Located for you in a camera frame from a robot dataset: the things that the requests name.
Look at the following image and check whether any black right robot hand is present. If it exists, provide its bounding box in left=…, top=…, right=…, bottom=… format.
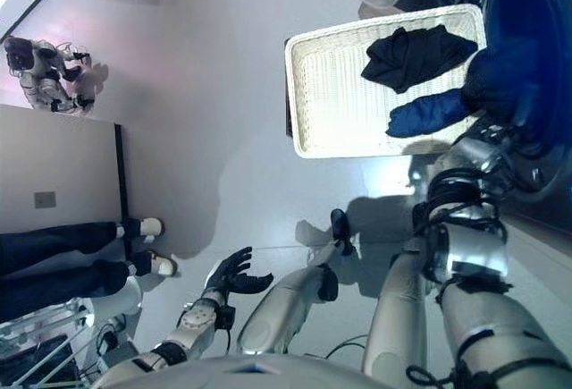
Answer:
left=463, top=47, right=526, bottom=140

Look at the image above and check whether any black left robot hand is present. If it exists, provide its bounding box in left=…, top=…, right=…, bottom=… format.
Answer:
left=206, top=246, right=274, bottom=306

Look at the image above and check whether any blue garment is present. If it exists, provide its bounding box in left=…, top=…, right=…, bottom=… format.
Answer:
left=386, top=88, right=475, bottom=139

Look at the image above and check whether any black garment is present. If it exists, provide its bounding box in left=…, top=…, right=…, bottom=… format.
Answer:
left=360, top=24, right=479, bottom=95

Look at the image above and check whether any dark steel washing machine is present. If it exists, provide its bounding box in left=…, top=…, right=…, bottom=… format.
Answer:
left=395, top=0, right=572, bottom=224

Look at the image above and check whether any silver left robot leg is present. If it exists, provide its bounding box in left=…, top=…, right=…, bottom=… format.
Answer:
left=236, top=207, right=358, bottom=357

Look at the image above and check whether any silver robot leg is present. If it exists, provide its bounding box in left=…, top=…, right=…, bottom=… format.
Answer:
left=361, top=236, right=448, bottom=379
left=236, top=207, right=358, bottom=357

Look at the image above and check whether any grey robot torso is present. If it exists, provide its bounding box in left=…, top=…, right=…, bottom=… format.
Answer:
left=96, top=352, right=403, bottom=389

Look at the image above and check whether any white wicker tray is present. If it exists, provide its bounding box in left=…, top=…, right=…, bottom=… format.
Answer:
left=284, top=3, right=486, bottom=159

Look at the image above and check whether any silver right robot leg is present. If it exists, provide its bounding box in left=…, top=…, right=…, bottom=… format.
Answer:
left=361, top=236, right=448, bottom=379

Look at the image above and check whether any person in dark trousers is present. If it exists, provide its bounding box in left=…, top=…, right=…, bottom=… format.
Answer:
left=0, top=216, right=179, bottom=323

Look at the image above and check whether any beige partition with black edge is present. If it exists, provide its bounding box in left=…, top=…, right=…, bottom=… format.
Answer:
left=0, top=103, right=133, bottom=251

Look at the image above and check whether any small background humanoid robot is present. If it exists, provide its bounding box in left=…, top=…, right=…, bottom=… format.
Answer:
left=3, top=35, right=96, bottom=114

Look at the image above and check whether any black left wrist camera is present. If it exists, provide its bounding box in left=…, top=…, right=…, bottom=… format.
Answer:
left=216, top=306, right=237, bottom=331

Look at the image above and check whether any silver metal support frame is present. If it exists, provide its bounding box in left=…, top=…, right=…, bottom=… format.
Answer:
left=0, top=297, right=90, bottom=389

